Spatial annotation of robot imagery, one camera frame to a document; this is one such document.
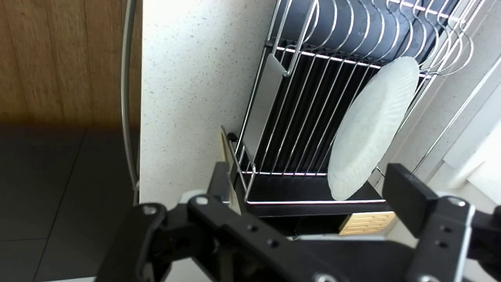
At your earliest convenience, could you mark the steel cutlery holder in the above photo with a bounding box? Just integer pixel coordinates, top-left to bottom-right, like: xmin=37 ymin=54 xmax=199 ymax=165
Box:
xmin=242 ymin=53 xmax=287 ymax=160

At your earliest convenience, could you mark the black drip tray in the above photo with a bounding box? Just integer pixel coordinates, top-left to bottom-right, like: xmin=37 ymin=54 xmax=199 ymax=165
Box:
xmin=231 ymin=0 xmax=462 ymax=237

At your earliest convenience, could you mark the white paper plate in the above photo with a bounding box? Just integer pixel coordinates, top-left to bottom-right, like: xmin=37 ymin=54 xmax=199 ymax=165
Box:
xmin=327 ymin=56 xmax=420 ymax=201

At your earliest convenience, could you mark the wooden knife holder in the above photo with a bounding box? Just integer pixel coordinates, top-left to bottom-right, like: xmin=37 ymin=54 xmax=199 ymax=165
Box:
xmin=339 ymin=211 xmax=396 ymax=236

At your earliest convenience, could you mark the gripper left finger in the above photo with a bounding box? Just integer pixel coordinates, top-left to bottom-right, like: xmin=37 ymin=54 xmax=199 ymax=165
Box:
xmin=96 ymin=162 xmax=342 ymax=282

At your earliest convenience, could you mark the silver wire dish rack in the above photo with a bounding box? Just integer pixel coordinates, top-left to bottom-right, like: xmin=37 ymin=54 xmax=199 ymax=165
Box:
xmin=220 ymin=0 xmax=488 ymax=206

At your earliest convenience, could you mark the curved silver metal bar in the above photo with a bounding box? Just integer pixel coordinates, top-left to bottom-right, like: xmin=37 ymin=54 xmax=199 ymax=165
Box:
xmin=121 ymin=0 xmax=141 ymax=204

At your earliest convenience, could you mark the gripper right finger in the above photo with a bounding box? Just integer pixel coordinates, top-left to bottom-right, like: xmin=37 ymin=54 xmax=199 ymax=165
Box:
xmin=382 ymin=163 xmax=501 ymax=282

